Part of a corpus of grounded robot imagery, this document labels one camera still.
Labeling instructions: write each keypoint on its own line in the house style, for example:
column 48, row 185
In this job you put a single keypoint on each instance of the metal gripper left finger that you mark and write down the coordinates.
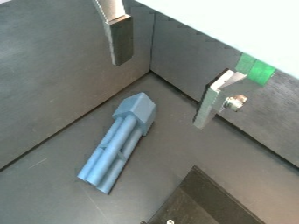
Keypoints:
column 119, row 29

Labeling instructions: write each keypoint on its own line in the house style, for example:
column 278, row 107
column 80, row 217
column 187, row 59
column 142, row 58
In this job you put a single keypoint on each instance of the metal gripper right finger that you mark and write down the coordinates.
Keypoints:
column 221, row 96

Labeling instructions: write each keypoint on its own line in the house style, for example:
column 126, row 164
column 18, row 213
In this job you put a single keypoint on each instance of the blue three prong object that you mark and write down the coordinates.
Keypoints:
column 134, row 119

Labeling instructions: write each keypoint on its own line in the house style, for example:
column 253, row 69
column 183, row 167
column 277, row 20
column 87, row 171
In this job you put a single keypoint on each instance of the green shape sorting block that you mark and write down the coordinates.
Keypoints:
column 255, row 69

